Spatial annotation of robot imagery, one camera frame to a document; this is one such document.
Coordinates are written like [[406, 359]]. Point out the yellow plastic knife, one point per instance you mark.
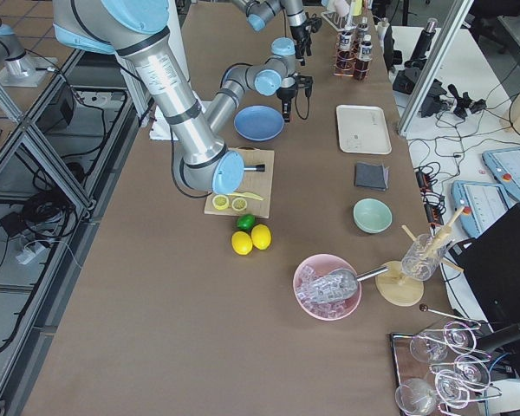
[[250, 195]]

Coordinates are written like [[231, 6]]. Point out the wooden cup stand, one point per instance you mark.
[[401, 290]]

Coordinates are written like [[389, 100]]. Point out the lemon slice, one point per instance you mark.
[[220, 202], [239, 204]]

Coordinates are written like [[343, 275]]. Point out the bottle white cap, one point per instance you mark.
[[362, 29], [363, 59], [344, 55]]

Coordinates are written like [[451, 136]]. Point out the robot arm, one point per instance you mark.
[[260, 13], [138, 31]]

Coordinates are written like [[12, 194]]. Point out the bottle white cap middle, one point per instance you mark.
[[344, 55]]

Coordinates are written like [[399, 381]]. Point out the yellow lemon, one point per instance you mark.
[[241, 243], [261, 236]]

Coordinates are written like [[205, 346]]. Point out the grey folded cloth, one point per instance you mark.
[[371, 176]]

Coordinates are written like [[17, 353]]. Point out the yellow lemon upper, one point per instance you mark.
[[261, 236]]

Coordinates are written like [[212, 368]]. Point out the pink cup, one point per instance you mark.
[[341, 7]]

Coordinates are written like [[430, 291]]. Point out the glass cup on stand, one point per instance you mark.
[[421, 261]]

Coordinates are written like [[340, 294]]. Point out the lemon slice lower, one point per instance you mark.
[[239, 204]]

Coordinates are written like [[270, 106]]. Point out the black laptop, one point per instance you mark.
[[491, 264]]

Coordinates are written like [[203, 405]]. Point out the pink bowl of ice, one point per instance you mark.
[[310, 288]]

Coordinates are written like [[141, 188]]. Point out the white wire cup rack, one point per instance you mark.
[[336, 21]]

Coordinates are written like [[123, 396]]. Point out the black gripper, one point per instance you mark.
[[302, 35], [286, 96]]

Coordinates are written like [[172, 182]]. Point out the lemon slice upper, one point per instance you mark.
[[220, 202]]

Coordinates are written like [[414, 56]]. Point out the bottle white cap top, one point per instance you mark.
[[363, 59]]

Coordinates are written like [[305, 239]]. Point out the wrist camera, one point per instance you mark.
[[304, 82], [315, 24]]

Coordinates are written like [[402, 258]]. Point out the steel muddler black tip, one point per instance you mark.
[[255, 168]]

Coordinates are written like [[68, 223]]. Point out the copper wire bottle rack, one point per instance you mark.
[[353, 53]]

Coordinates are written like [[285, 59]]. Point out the cream rabbit tray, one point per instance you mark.
[[362, 130]]

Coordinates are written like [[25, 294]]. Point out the green bowl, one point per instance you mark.
[[372, 216]]

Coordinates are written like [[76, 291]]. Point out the green lime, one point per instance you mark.
[[246, 222]]

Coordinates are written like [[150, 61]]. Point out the teach pendant left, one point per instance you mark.
[[485, 204]]

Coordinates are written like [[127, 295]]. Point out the teach pendant right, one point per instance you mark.
[[505, 167]]

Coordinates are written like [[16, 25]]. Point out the bottle white cap right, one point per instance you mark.
[[362, 29]]

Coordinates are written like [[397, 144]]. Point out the aluminium frame post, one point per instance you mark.
[[453, 22]]

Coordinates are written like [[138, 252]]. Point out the yellow cup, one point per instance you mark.
[[357, 7]]

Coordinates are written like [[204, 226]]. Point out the steel ice scoop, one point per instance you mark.
[[344, 283]]

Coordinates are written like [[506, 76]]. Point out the teach pendant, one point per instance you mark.
[[505, 167], [485, 204]]

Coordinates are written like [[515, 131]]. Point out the yellow lemon lower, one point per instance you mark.
[[241, 243]]

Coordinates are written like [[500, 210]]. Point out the wine glass rack tray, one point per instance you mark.
[[441, 371]]

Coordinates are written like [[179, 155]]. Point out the blue plate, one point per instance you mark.
[[258, 123]]

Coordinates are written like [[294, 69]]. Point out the wooden cutting board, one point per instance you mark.
[[258, 183]]

